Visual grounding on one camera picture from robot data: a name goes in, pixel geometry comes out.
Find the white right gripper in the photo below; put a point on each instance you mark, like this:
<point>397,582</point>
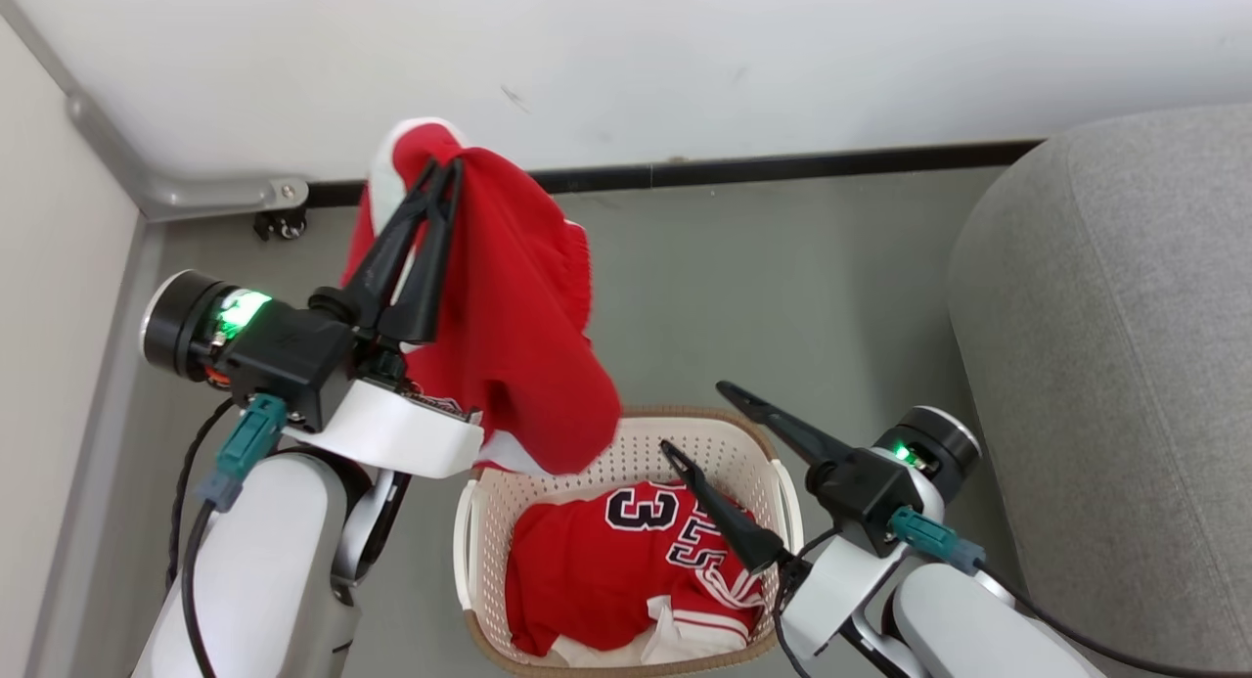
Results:
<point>846,590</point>

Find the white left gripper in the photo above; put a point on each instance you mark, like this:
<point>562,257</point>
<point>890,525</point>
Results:
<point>401,433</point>

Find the red white sports garment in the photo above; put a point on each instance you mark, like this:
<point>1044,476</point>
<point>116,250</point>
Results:
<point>509,316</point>

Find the red basketball jersey number 23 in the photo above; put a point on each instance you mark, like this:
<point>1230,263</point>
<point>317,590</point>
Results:
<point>587,570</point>

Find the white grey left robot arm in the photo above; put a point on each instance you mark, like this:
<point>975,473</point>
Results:
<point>264,561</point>

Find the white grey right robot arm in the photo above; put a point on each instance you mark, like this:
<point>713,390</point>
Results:
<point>968,629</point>

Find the grey fabric sofa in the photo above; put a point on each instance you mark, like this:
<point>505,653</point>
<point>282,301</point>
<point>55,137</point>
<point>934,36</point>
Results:
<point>1125,316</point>

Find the small black caster wheel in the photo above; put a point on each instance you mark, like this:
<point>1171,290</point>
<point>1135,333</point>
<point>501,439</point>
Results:
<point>282,226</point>

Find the cream perforated laundry basket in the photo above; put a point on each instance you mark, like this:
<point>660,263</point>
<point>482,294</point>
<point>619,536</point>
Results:
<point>494,521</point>

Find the grey partition base strip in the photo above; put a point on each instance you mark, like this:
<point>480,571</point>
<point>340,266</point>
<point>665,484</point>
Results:
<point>108,414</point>

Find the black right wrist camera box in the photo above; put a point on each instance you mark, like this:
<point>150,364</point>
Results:
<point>866,492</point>

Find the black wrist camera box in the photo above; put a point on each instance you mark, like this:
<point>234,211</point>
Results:
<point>293,355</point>
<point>866,492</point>

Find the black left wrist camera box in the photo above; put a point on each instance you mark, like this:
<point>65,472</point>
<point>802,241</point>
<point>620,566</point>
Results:
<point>293,355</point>

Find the grey metal frame rail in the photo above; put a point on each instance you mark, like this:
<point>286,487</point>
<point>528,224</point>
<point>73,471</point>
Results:
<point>215,197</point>

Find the black wall baseboard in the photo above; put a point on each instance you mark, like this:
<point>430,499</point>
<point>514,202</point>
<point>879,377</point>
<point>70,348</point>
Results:
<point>782,167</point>

